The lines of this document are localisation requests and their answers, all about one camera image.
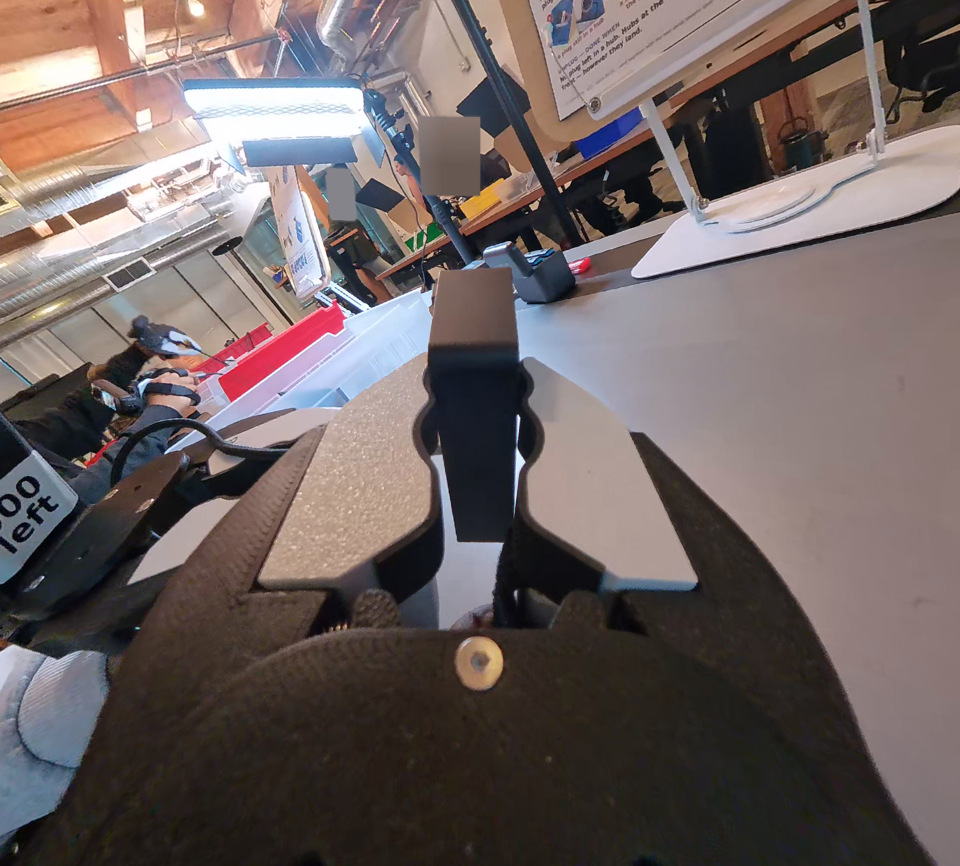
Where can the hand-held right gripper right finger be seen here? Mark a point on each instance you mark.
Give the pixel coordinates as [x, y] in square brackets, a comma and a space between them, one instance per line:
[600, 491]

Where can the hanging light bulb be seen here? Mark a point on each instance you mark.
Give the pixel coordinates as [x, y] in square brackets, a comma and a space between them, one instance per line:
[195, 5]

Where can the dark green jug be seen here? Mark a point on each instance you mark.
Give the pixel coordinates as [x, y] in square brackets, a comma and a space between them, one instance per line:
[799, 138]

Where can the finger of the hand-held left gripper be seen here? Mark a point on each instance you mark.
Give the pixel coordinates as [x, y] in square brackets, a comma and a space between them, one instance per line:
[285, 423]
[176, 551]

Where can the small red item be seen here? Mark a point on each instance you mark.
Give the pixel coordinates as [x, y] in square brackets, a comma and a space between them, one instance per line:
[579, 266]

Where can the red plastic bin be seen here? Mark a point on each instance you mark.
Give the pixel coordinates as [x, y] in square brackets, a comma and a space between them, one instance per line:
[300, 348]

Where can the green and white board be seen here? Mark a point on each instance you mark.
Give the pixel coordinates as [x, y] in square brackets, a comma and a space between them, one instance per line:
[427, 239]

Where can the yellow bin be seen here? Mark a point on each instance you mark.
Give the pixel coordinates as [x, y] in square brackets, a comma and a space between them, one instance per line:
[480, 202]

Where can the clear plastic bin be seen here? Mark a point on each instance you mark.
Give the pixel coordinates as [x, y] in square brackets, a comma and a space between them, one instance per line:
[375, 337]

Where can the blue bin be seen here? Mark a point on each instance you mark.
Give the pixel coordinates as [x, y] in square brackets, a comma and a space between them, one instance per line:
[607, 134]

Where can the grey clamp mounts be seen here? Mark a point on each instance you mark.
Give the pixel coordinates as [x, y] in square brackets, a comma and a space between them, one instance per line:
[540, 281]

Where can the person's left forearm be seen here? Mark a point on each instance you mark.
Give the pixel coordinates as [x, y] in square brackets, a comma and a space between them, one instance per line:
[45, 716]

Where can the black usb hub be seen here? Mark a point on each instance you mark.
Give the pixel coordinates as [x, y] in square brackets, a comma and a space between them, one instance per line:
[476, 431]

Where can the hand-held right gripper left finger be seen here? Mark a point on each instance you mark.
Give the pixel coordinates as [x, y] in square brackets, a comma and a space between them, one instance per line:
[352, 491]

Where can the led light panel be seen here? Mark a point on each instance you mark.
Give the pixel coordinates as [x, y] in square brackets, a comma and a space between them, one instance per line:
[277, 104]

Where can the black stand pole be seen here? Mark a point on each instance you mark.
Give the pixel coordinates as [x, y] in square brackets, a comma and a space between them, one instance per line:
[510, 100]

